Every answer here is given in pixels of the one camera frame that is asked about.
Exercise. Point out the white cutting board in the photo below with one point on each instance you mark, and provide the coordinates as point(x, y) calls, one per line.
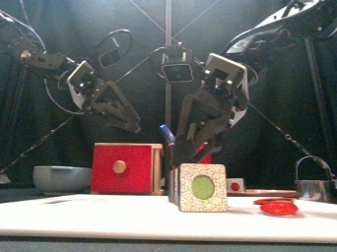
point(132, 216)

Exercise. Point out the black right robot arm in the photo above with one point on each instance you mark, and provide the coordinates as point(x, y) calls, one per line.
point(281, 29)

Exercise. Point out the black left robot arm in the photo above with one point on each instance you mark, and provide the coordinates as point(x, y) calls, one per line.
point(38, 59)

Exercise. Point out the grey bowl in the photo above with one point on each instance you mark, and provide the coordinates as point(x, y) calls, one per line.
point(62, 178)

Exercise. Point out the red plate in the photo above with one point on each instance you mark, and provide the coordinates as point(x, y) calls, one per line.
point(279, 207)

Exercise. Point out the red box with wooden frame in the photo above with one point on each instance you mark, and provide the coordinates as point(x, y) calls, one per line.
point(125, 167)

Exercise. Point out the sushi slice with green centre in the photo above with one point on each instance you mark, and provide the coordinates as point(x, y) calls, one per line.
point(177, 187)
point(204, 187)

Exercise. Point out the grey vertical frame pole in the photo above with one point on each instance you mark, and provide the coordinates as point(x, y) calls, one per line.
point(169, 26)

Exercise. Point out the brown wooden tray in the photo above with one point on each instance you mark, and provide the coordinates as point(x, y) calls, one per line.
point(264, 193)

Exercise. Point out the red cup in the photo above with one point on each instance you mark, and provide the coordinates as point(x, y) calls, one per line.
point(206, 159)

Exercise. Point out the white sushi with red centre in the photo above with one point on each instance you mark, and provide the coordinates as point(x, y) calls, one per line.
point(236, 185)

